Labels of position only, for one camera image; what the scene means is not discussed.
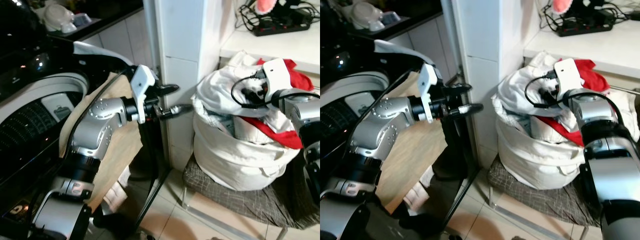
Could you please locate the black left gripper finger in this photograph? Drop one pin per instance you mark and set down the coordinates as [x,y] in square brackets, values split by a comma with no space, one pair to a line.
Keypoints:
[458,89]
[176,110]
[168,89]
[466,109]

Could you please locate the white garment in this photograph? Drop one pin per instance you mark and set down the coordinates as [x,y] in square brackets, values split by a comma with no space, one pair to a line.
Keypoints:
[515,87]
[217,90]

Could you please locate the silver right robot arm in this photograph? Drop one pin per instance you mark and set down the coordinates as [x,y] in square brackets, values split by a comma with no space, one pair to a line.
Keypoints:
[607,150]
[304,112]

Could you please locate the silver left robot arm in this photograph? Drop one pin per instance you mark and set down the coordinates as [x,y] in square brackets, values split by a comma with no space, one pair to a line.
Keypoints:
[372,125]
[97,122]

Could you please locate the white fabric laundry basket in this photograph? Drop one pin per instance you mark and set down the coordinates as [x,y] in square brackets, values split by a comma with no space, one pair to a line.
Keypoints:
[535,160]
[235,160]

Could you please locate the black power strip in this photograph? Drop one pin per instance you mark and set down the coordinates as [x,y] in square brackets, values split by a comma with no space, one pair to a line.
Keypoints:
[585,26]
[282,27]

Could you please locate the pink plush item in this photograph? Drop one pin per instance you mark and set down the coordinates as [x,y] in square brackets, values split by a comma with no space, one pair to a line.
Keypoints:
[266,5]
[562,4]

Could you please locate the small white box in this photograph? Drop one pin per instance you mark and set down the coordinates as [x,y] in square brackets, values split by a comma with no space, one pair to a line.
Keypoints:
[82,20]
[391,18]

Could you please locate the chair with grey checked cushion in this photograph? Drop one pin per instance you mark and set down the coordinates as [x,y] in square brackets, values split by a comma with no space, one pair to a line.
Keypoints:
[545,202]
[245,205]

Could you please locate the white rounded kitchen appliance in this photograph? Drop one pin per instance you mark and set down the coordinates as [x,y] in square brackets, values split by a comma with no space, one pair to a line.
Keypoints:
[57,19]
[367,16]

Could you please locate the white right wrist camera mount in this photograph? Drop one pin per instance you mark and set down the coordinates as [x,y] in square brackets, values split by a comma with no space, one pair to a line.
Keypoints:
[568,75]
[275,75]

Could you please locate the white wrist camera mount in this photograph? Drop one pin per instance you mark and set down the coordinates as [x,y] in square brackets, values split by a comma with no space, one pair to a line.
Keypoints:
[275,75]
[568,75]
[142,80]
[428,80]

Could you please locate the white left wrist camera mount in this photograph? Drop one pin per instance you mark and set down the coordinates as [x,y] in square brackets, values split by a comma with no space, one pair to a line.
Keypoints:
[142,80]
[428,80]

